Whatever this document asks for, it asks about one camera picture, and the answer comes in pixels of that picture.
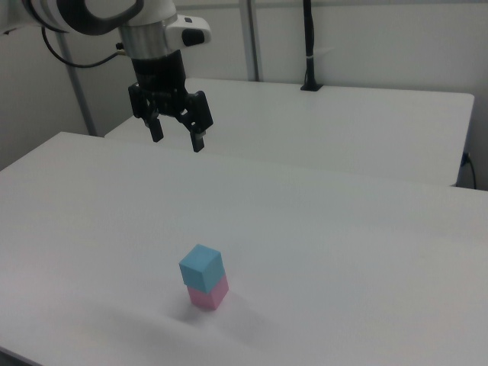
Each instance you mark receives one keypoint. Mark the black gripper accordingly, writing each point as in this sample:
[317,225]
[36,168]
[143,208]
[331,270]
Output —
[160,76]

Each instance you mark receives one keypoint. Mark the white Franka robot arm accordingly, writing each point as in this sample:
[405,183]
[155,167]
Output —
[152,34]

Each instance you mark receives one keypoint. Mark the blue cube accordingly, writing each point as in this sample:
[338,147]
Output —
[200,268]

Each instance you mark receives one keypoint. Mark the pink cube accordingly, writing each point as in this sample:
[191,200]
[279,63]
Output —
[211,295]

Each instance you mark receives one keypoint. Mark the grey metal frame post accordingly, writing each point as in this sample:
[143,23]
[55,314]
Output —
[252,38]
[76,84]

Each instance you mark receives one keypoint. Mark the black camera stand pole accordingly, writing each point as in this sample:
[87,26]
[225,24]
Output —
[310,45]

